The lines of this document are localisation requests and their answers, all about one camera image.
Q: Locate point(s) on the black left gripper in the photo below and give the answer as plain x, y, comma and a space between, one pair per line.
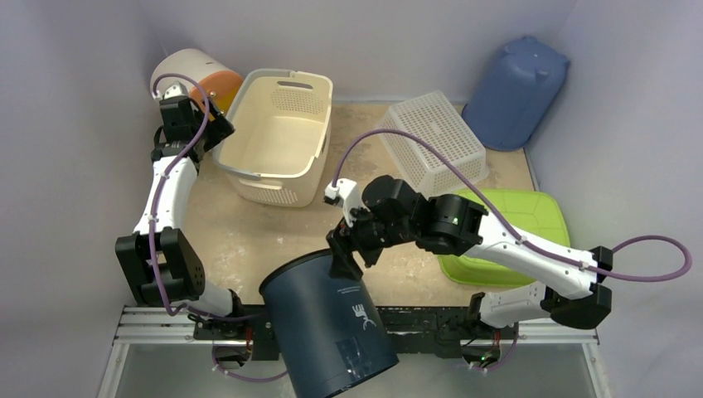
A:
219, 129

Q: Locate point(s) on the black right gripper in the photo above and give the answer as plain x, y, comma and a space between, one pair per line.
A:
348, 241

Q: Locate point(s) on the cream perforated storage basket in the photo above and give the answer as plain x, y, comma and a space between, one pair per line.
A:
282, 128

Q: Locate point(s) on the black cylindrical bucket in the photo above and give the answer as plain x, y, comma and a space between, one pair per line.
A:
329, 332

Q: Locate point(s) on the white lattice plastic basket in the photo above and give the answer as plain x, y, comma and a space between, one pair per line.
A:
434, 120

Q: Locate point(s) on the blue plastic bucket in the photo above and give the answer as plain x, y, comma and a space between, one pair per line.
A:
515, 93

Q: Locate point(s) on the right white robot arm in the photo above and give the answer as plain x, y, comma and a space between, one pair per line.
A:
566, 287

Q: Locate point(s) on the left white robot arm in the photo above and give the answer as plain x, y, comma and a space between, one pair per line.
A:
160, 265

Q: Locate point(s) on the white pastel drawer cabinet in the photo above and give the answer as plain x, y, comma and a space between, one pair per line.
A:
219, 81

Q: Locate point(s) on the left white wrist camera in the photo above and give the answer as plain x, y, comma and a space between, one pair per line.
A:
175, 89

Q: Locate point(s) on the aluminium rail base frame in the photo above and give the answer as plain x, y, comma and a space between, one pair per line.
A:
156, 354

